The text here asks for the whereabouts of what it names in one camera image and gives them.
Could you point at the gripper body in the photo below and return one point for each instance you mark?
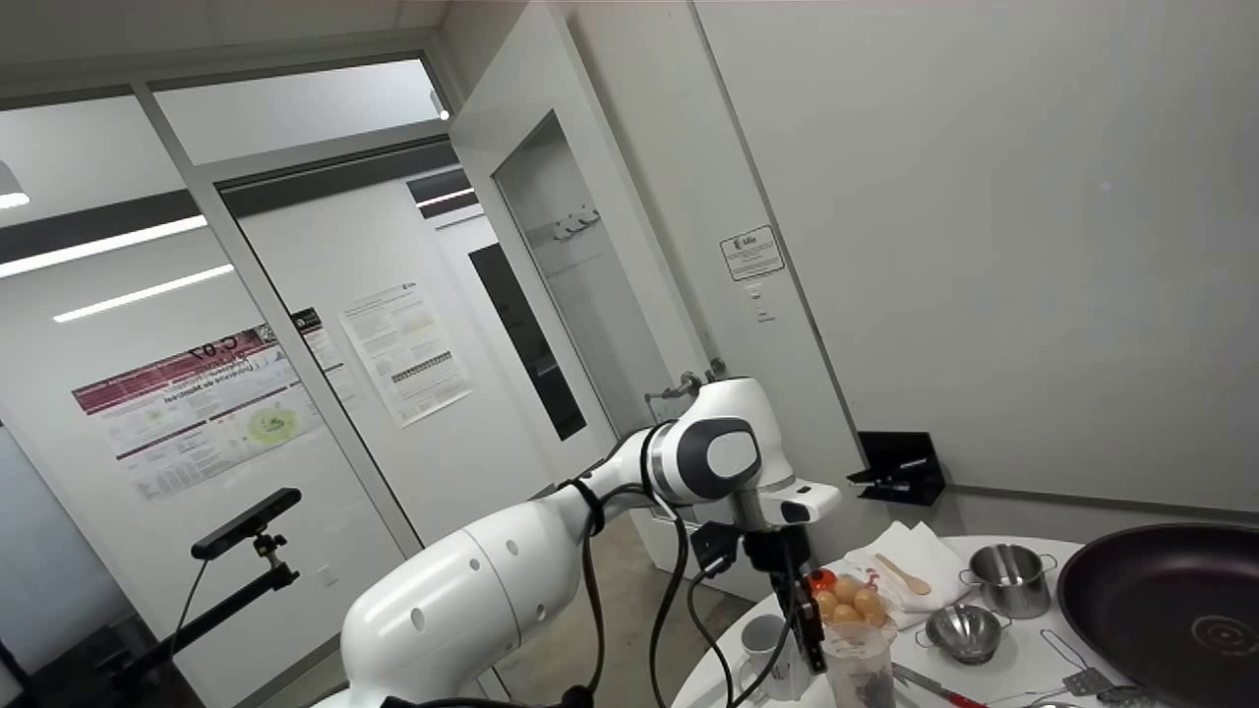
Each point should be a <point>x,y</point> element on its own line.
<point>777,551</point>

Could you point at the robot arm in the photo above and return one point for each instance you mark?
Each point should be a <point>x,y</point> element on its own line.
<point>462,600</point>

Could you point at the clear jar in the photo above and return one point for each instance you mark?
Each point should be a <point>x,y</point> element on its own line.
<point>861,661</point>

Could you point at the white mug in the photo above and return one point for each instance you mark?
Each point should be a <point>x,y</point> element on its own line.
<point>762,639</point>

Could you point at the heap of orange balls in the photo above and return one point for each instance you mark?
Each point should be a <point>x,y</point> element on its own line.
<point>854,600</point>

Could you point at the wooden spoon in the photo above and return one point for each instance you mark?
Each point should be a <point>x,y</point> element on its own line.
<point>905,575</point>

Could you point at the white cloth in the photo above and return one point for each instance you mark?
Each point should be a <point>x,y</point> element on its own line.
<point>929,560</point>

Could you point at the small steel strainer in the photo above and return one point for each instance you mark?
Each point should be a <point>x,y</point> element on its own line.
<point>966,634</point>

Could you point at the steel pot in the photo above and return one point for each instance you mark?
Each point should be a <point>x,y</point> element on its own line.
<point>1008,580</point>

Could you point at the white door with glass pane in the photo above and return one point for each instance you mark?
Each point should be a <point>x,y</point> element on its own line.
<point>629,295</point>

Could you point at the metal slotted spatula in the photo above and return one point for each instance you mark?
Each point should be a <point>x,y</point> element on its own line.
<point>1082,677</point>

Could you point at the coat hook rack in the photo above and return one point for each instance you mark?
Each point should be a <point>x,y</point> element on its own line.
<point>576,223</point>

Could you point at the dark frying pan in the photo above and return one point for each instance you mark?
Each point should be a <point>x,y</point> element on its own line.
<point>1170,610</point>

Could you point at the white text poster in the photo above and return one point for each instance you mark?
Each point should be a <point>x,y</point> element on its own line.
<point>405,352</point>

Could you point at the small paper notice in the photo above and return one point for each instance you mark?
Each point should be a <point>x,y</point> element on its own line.
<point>320,344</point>

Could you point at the large poster with maroon header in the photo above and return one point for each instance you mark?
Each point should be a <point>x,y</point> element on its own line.
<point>197,413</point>

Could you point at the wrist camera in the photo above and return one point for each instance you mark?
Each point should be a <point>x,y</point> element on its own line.
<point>715,548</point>

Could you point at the black wall tray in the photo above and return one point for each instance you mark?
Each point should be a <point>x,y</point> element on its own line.
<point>900,467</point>

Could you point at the wall switch plate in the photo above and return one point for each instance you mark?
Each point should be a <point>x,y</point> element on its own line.
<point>762,302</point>

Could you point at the white wall sign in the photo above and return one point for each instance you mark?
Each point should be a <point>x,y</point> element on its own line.
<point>752,253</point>

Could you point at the wall socket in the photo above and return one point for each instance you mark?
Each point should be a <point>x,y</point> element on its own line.
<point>328,575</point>

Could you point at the camera on mount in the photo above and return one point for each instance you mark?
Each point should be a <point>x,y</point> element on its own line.
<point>246,526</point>

